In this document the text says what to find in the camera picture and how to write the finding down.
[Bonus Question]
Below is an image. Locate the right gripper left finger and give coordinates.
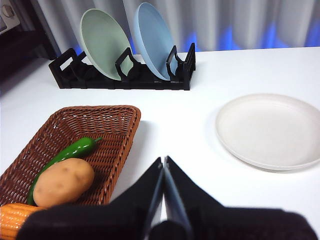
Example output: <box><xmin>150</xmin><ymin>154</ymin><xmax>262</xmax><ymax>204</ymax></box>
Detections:
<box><xmin>16</xmin><ymin>156</ymin><xmax>165</xmax><ymax>240</ymax></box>

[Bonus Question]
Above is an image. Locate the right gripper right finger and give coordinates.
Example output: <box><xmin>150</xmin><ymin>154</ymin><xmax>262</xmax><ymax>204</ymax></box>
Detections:
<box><xmin>163</xmin><ymin>155</ymin><xmax>320</xmax><ymax>240</ymax></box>

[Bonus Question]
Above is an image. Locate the brown potato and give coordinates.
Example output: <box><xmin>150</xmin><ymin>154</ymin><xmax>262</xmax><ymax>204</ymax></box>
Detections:
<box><xmin>32</xmin><ymin>157</ymin><xmax>95</xmax><ymax>206</ymax></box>

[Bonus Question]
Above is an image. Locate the green cucumber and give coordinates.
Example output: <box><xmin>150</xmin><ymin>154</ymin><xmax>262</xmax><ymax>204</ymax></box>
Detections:
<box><xmin>26</xmin><ymin>136</ymin><xmax>103</xmax><ymax>206</ymax></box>

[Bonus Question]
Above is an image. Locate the brown wicker basket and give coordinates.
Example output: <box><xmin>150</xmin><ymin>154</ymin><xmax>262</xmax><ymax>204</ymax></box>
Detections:
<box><xmin>0</xmin><ymin>104</ymin><xmax>142</xmax><ymax>208</ymax></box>

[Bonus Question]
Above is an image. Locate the yellow corn cob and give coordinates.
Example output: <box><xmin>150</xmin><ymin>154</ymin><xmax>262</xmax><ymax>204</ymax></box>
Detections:
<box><xmin>0</xmin><ymin>203</ymin><xmax>47</xmax><ymax>240</ymax></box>

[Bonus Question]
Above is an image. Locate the cream white plate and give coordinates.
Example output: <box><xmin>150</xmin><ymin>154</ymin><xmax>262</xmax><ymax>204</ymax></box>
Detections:
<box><xmin>215</xmin><ymin>93</ymin><xmax>320</xmax><ymax>172</ymax></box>

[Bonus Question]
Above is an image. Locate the black dish rack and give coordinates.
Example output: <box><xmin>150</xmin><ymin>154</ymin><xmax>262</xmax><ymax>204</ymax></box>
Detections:
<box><xmin>48</xmin><ymin>42</ymin><xmax>197</xmax><ymax>91</ymax></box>

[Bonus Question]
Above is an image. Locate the pale green plate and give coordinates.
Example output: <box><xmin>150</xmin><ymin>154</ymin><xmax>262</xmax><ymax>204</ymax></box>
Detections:
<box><xmin>79</xmin><ymin>8</ymin><xmax>135</xmax><ymax>81</ymax></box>

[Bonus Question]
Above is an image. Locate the pale blue plate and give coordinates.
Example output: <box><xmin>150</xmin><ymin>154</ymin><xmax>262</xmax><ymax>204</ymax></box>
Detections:
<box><xmin>133</xmin><ymin>2</ymin><xmax>178</xmax><ymax>81</ymax></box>

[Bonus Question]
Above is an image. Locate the grey pleated curtain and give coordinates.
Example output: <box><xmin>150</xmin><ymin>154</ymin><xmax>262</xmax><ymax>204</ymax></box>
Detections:
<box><xmin>32</xmin><ymin>0</ymin><xmax>320</xmax><ymax>55</ymax></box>

